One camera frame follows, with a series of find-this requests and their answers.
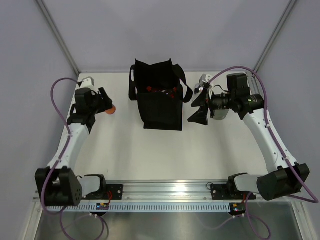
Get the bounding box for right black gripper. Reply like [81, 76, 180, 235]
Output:
[188, 87, 236, 126]

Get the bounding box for orange bottle blue cap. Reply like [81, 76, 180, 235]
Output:
[105, 105, 116, 115]

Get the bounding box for grey-green pump bottle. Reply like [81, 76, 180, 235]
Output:
[212, 109, 229, 121]

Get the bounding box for dark red Fairy bottle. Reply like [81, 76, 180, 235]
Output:
[161, 87, 177, 99]

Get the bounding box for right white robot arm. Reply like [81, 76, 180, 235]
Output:
[188, 73, 310, 201]

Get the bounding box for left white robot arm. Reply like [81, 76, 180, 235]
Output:
[35, 87, 114, 207]

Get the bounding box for black canvas tote bag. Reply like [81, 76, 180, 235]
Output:
[128, 60, 193, 131]

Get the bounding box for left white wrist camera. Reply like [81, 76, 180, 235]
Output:
[77, 76, 98, 92]

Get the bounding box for left aluminium frame post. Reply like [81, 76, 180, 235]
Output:
[34, 0, 81, 76]

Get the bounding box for aluminium frame post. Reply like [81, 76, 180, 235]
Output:
[34, 0, 81, 76]
[253, 0, 300, 73]

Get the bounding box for aluminium mounting rail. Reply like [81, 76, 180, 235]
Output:
[32, 181, 305, 202]

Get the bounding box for right aluminium frame post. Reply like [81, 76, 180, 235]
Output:
[253, 0, 300, 73]

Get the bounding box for white slotted cable duct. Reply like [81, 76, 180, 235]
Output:
[42, 202, 232, 213]

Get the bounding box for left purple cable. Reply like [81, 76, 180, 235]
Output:
[41, 78, 80, 215]

